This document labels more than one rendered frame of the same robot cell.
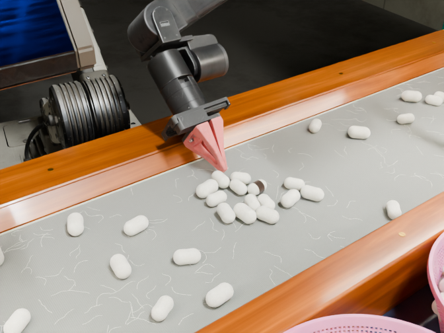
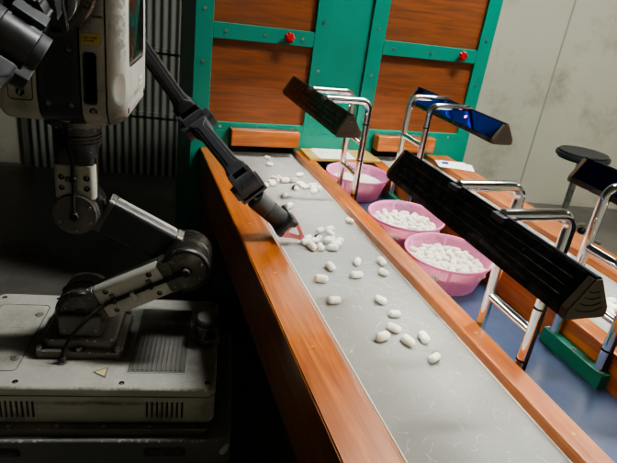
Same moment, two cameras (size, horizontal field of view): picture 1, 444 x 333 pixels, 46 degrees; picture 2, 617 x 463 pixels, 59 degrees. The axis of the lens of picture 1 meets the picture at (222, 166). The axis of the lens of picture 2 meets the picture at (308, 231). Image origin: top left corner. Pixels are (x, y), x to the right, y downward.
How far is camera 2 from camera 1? 146 cm
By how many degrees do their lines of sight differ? 65
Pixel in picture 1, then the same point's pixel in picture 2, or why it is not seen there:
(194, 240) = (342, 259)
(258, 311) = (397, 254)
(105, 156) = (272, 257)
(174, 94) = (278, 211)
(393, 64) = not seen: hidden behind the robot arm
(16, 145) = (16, 365)
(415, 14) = not seen: outside the picture
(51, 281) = (353, 292)
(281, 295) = (391, 248)
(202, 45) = not seen: hidden behind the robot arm
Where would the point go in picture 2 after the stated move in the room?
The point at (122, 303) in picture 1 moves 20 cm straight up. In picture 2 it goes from (374, 281) to (387, 213)
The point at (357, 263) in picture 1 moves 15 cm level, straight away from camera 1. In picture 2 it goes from (381, 233) to (342, 218)
